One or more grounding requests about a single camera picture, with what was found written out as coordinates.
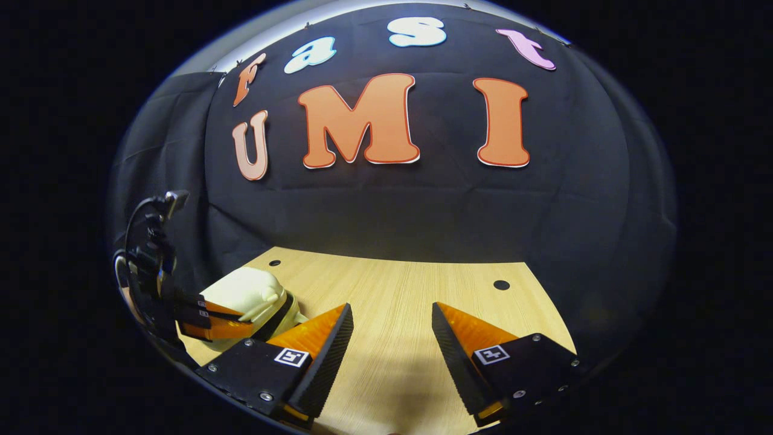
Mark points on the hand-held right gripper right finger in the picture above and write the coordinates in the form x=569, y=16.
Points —
x=459, y=362

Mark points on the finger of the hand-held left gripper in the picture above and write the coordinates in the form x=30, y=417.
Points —
x=211, y=330
x=205, y=305

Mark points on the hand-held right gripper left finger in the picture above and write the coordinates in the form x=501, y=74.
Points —
x=329, y=362

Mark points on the cream yellow small suitcase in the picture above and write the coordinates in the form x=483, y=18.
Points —
x=247, y=293

